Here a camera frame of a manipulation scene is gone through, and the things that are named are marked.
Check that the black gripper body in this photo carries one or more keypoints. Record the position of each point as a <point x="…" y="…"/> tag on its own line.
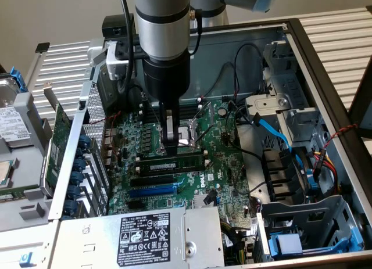
<point x="165" y="80"/>

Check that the green RAM stick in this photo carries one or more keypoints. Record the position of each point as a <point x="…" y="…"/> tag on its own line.
<point x="11" y="190"/>
<point x="186" y="163"/>

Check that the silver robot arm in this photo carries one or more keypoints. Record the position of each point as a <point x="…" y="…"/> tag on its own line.
<point x="162" y="33"/>

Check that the black RAM slots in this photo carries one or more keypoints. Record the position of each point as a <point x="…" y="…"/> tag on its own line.
<point x="207" y="162"/>
<point x="191" y="110"/>

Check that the CPU socket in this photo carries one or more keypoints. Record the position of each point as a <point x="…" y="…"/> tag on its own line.
<point x="189" y="132"/>

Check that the long black expansion slot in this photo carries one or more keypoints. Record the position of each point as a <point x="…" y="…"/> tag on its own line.
<point x="152" y="181"/>

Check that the metal locking lever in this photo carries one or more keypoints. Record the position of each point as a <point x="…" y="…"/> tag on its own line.
<point x="207" y="134"/>
<point x="203" y="110"/>

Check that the blue expansion slot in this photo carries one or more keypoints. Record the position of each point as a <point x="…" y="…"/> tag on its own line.
<point x="152" y="191"/>

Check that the green motherboard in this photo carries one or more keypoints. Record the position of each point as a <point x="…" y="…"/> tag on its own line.
<point x="221" y="164"/>

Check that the silver chipset heatsink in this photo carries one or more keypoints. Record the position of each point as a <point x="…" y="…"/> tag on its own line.
<point x="199" y="202"/>

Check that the open PC case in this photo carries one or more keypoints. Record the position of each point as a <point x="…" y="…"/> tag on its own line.
<point x="221" y="51"/>

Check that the short black expansion slot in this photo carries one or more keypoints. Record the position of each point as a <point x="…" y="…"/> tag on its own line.
<point x="136" y="204"/>

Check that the blue slot latch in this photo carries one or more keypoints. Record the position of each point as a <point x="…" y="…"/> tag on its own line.
<point x="79" y="164"/>
<point x="74" y="192"/>
<point x="77" y="177"/>
<point x="85" y="141"/>
<point x="70" y="207"/>

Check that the green graphics card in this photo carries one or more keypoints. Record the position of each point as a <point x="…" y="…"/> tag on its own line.
<point x="59" y="144"/>

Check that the silver power supply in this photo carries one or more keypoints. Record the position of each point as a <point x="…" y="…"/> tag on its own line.
<point x="101" y="243"/>

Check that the tall metal disk bay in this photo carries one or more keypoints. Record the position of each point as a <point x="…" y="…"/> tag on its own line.
<point x="290" y="86"/>

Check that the blue disk caddy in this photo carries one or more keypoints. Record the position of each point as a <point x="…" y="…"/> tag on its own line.
<point x="287" y="243"/>

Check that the silver hard disk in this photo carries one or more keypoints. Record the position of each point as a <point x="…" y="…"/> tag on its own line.
<point x="11" y="121"/>

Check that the silver CPU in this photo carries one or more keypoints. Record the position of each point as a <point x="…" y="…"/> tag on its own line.
<point x="4" y="173"/>

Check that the low metal disk bay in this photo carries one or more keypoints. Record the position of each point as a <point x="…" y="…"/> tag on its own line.
<point x="334" y="213"/>

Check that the blue plastic latch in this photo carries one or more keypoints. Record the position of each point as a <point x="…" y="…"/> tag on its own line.
<point x="26" y="258"/>

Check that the black panel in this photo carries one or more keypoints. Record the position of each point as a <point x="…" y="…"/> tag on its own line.
<point x="361" y="100"/>

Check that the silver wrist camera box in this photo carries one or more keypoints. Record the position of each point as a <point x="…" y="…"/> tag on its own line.
<point x="114" y="65"/>

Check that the blue disk bracket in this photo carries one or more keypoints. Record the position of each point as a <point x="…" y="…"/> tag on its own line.
<point x="17" y="78"/>

